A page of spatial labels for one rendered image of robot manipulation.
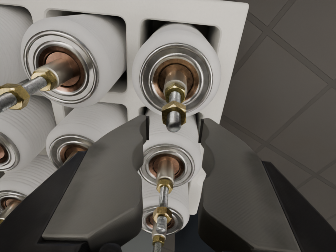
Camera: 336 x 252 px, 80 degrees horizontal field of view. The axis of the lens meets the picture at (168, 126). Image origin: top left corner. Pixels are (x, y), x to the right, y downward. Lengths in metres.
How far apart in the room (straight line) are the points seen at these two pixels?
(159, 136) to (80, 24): 0.15
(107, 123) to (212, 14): 0.19
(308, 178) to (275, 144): 0.18
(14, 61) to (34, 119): 0.09
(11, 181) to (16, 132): 0.10
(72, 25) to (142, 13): 0.09
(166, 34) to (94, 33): 0.07
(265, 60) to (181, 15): 0.27
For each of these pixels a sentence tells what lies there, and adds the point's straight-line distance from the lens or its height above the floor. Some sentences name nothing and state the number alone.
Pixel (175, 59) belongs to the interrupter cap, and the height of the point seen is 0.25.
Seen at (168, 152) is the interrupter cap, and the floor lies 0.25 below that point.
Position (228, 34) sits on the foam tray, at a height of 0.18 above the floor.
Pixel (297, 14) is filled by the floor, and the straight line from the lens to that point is 0.51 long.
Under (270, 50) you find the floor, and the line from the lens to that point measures 0.50.
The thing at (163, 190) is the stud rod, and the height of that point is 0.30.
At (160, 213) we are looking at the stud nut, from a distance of 0.22.
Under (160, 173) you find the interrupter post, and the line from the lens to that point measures 0.25.
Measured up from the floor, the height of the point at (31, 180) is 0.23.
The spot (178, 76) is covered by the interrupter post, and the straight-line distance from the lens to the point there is 0.19.
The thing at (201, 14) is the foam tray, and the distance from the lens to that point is 0.28.
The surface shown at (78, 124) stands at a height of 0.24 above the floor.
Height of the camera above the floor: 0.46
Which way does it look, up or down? 59 degrees down
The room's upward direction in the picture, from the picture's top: 174 degrees counter-clockwise
